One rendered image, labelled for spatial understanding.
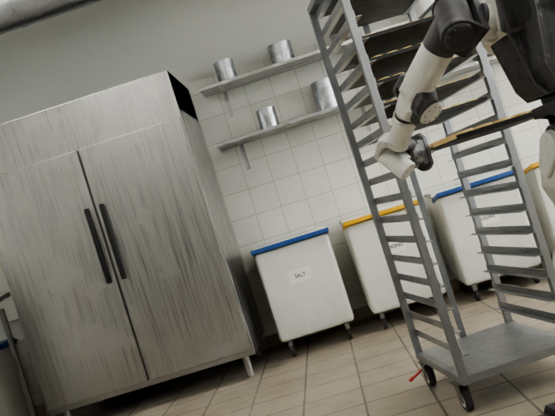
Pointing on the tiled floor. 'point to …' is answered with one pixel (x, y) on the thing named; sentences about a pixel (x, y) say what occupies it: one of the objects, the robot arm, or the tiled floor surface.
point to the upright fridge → (120, 245)
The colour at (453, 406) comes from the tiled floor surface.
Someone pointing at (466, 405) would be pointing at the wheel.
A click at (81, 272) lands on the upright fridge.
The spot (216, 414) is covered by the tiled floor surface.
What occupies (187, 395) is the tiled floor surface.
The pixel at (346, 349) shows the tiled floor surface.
